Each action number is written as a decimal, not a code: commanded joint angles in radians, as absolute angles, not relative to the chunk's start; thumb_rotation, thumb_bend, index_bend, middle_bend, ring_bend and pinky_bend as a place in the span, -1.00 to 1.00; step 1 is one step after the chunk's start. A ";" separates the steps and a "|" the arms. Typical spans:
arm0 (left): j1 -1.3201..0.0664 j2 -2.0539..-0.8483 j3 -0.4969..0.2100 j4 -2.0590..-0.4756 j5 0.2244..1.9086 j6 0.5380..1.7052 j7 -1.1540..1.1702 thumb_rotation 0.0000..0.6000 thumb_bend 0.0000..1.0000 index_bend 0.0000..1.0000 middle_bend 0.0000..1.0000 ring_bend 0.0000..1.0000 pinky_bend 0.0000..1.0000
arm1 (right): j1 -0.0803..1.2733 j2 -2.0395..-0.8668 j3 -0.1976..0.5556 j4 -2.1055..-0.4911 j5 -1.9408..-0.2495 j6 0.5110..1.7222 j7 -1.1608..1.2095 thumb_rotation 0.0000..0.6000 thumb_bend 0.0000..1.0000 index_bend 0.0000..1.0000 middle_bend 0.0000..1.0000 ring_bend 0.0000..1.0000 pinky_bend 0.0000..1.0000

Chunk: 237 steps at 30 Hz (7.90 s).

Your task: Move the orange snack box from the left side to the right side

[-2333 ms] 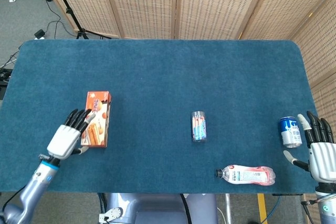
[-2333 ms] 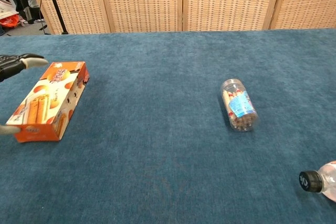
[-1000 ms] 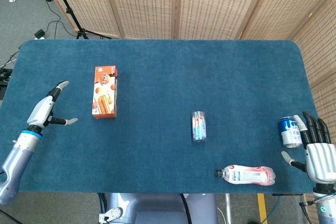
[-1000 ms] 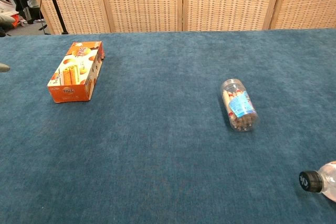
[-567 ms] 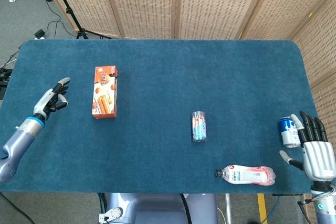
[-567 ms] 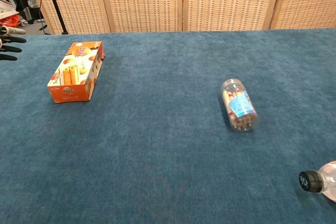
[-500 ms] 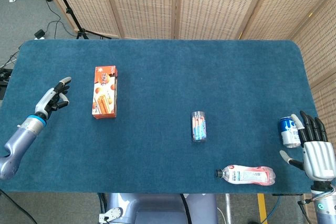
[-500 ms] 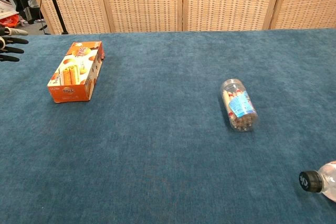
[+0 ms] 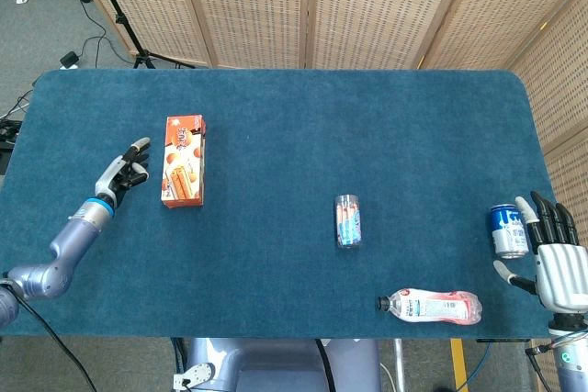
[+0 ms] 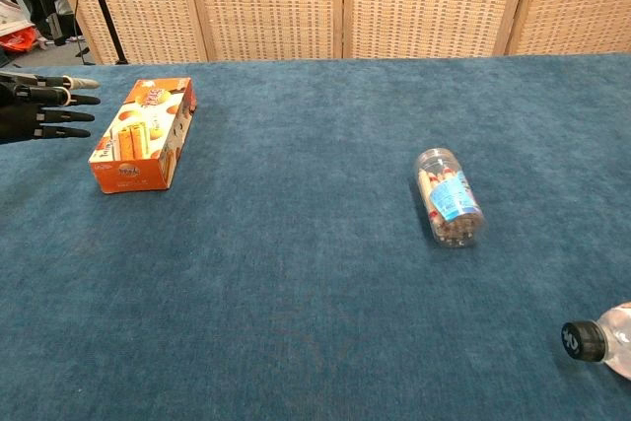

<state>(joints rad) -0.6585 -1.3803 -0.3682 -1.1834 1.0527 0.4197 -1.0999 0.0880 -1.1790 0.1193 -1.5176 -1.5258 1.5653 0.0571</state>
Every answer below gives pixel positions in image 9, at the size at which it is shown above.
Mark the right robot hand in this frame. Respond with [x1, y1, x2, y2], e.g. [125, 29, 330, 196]
[492, 190, 588, 315]

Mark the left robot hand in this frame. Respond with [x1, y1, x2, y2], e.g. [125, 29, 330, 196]
[94, 137, 152, 209]

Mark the orange snack box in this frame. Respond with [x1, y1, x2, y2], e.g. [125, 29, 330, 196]
[160, 114, 207, 208]

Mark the blue white drink can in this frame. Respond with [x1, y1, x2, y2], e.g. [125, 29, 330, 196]
[488, 202, 530, 259]

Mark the black power strip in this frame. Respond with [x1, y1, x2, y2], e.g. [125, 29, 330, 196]
[0, 118, 24, 152]

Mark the clear bottle with black cap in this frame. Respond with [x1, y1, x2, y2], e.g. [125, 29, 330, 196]
[377, 287, 483, 326]

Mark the black tripod stand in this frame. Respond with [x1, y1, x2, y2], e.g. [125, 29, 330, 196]
[82, 0, 197, 71]

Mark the blue table cloth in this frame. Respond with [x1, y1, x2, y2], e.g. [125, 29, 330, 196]
[0, 69, 552, 341]

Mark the metal table leg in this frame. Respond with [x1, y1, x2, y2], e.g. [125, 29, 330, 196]
[393, 339, 406, 392]

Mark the clear plastic snack jar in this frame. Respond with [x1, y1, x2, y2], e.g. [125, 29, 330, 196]
[334, 193, 364, 250]

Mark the grey robot torso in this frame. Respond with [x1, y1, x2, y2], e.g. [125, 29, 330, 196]
[172, 337, 382, 392]

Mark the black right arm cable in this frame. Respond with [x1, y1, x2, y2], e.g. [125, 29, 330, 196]
[526, 344, 558, 386]

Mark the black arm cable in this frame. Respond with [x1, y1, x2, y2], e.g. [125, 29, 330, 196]
[0, 279, 100, 392]
[526, 344, 558, 386]

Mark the thin black cable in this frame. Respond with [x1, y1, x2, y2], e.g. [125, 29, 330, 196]
[71, 0, 139, 70]

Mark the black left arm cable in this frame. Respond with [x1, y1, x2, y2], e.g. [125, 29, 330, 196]
[0, 279, 100, 392]

